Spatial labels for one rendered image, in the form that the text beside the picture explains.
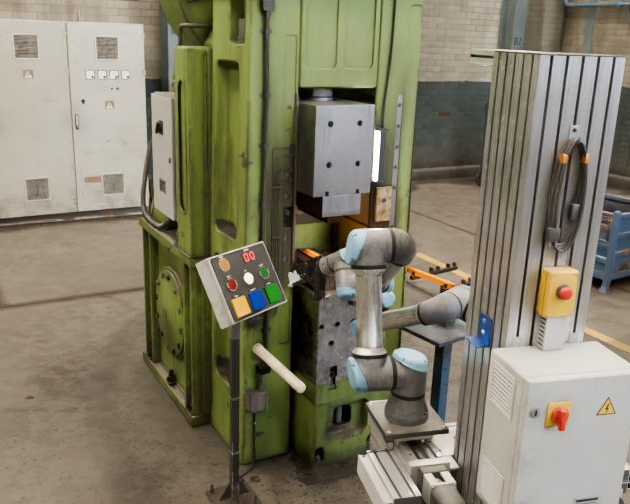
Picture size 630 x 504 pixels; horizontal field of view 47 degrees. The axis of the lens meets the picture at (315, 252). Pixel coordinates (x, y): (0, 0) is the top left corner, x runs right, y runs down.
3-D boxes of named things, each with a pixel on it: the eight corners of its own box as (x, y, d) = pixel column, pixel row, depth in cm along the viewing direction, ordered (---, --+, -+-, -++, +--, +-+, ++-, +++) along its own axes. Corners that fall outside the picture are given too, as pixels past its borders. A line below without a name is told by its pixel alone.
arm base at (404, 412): (435, 424, 242) (437, 397, 239) (392, 428, 239) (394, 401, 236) (418, 402, 256) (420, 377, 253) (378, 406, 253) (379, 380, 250)
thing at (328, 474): (405, 470, 358) (405, 468, 358) (301, 502, 331) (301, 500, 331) (362, 432, 391) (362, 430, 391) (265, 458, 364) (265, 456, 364)
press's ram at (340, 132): (385, 191, 337) (390, 104, 325) (313, 197, 319) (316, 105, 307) (339, 175, 372) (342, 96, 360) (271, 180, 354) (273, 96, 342)
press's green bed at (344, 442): (376, 453, 372) (381, 371, 358) (312, 472, 354) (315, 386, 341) (323, 405, 418) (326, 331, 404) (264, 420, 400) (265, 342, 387)
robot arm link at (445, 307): (450, 326, 270) (352, 343, 303) (464, 318, 278) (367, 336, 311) (441, 297, 270) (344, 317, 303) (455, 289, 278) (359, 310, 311)
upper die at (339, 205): (359, 213, 333) (360, 193, 330) (322, 217, 324) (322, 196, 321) (315, 195, 368) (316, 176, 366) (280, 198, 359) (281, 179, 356)
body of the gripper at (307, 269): (304, 262, 295) (325, 253, 287) (311, 281, 294) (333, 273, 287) (292, 266, 289) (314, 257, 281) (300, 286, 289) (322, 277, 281)
